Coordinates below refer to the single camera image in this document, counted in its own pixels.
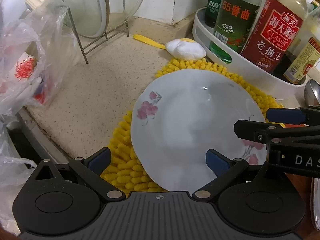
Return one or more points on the clear bottle yellow label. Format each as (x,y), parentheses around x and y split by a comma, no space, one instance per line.
(303,53)

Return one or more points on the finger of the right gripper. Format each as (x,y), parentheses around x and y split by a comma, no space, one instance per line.
(294,116)
(254,131)

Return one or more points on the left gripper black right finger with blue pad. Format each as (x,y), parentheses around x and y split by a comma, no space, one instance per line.
(225,169)

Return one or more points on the white floral plate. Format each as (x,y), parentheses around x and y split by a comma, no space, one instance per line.
(182,115)

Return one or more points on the yellow chenille mat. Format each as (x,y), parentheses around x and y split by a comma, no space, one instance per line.
(125,170)

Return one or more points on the green glass liquor bottle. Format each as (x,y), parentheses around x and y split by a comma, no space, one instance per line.
(234,22)

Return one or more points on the red label soy sauce bottle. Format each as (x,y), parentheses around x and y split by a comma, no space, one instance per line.
(276,28)

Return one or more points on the white condiment tray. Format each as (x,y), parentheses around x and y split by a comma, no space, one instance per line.
(271,85)

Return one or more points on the metal spoon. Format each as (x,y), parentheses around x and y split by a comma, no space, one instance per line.
(312,93)

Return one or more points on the dark green bottle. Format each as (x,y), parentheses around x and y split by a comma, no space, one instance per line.
(211,12)

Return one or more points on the glass pot lid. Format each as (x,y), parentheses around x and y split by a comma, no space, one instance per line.
(93,17)

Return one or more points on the metal lid rack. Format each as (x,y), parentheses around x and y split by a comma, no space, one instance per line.
(96,42)

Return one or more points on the clear plastic bag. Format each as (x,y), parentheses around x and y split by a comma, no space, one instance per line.
(36,52)

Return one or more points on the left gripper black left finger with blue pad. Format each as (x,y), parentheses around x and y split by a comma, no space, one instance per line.
(89,171)

